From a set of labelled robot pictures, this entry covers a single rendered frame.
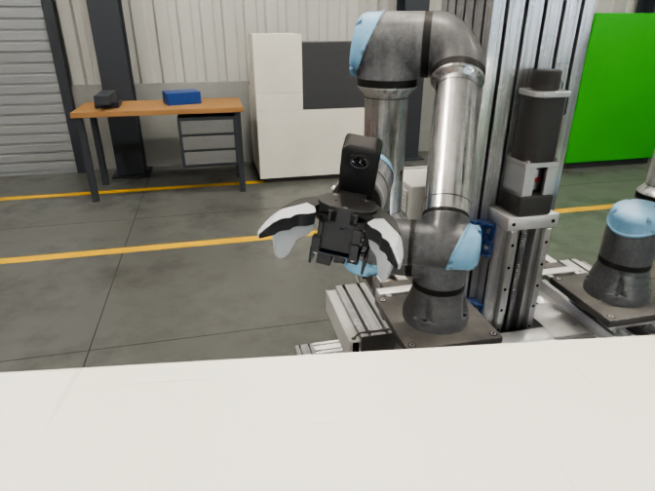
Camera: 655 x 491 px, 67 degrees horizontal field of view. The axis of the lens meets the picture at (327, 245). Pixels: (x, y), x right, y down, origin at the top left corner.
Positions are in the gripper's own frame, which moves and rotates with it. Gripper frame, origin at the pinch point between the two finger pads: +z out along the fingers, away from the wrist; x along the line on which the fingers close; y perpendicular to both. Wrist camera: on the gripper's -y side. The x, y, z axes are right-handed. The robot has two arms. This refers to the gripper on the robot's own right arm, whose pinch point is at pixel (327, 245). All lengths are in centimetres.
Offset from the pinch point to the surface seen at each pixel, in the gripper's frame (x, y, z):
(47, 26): 407, 41, -450
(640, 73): -236, 4, -628
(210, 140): 201, 118, -412
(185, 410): -1.6, -9.7, 33.7
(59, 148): 406, 174, -447
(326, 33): 137, 13, -597
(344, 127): 81, 99, -497
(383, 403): -7.8, -10.6, 31.9
